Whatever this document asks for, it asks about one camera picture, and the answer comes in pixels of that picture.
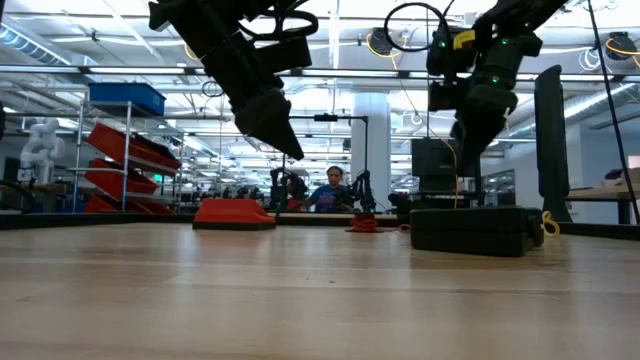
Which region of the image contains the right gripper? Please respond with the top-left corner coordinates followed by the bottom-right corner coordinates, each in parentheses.
top-left (452, 82), bottom-right (519, 176)

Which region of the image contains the black monitor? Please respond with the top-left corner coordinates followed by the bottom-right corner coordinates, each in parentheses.
top-left (410, 138), bottom-right (482, 194)

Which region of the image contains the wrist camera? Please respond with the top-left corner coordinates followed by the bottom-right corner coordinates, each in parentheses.
top-left (259, 34), bottom-right (314, 72)
top-left (426, 27), bottom-right (464, 113)

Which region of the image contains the yellow cord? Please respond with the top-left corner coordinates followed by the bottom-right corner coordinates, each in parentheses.
top-left (541, 209), bottom-right (562, 239)

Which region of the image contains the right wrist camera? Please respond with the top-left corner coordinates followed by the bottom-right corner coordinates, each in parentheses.
top-left (426, 27), bottom-right (464, 113)

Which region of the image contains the blue storage bin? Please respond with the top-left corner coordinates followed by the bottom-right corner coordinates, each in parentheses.
top-left (88, 82), bottom-right (167, 117)

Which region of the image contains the black gantry frame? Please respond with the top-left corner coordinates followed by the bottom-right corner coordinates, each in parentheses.
top-left (282, 113), bottom-right (370, 214)

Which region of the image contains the person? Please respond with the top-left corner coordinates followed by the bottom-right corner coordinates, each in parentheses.
top-left (305, 165), bottom-right (354, 214)

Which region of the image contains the black cable with yellow tag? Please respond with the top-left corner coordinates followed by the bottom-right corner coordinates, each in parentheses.
top-left (383, 1), bottom-right (476, 54)

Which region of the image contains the white column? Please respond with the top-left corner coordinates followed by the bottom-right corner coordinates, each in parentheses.
top-left (350, 92), bottom-right (392, 212)

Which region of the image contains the tall black post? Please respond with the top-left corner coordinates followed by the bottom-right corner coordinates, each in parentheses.
top-left (533, 64), bottom-right (572, 222)

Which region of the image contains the ceiling cable reel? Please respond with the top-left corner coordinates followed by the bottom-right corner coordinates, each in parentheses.
top-left (603, 31), bottom-right (640, 69)

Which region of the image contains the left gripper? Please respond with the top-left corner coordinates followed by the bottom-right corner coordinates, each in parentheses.
top-left (199, 32), bottom-right (305, 160)

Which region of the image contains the black left camera cable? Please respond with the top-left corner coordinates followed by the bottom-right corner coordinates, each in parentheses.
top-left (238, 5), bottom-right (320, 43)

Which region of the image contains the metal shelf rack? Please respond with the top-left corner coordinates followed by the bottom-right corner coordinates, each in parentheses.
top-left (67, 99), bottom-right (185, 215)

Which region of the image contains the wooden desk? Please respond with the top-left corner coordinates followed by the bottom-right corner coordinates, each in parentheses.
top-left (564, 167), bottom-right (640, 225)

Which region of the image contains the black pouch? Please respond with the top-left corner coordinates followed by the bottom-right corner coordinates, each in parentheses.
top-left (409, 205), bottom-right (546, 258)

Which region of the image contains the red cord spool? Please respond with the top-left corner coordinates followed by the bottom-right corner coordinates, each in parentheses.
top-left (345, 212), bottom-right (385, 234)

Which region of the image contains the yellow hanging cable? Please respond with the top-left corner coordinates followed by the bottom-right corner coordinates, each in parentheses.
top-left (439, 137), bottom-right (459, 210)

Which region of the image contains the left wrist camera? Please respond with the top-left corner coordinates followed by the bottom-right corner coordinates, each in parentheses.
top-left (259, 34), bottom-right (314, 72)

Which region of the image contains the red square case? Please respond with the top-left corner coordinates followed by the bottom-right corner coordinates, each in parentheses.
top-left (192, 197), bottom-right (278, 232)

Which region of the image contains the red tilted storage bin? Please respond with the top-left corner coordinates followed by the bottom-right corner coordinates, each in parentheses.
top-left (83, 158), bottom-right (160, 201)
top-left (82, 193), bottom-right (176, 215)
top-left (87, 122), bottom-right (183, 176)

